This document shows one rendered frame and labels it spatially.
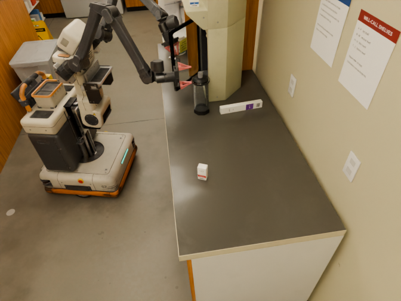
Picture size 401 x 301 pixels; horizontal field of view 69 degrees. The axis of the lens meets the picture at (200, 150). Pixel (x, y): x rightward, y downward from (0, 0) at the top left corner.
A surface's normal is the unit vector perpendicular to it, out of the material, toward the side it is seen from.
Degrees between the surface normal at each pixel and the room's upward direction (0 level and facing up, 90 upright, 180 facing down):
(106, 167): 0
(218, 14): 90
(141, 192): 0
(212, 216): 0
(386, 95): 90
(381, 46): 90
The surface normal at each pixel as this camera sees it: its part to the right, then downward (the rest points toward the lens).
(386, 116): -0.99, 0.12
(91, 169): -0.04, -0.73
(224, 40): 0.15, 0.67
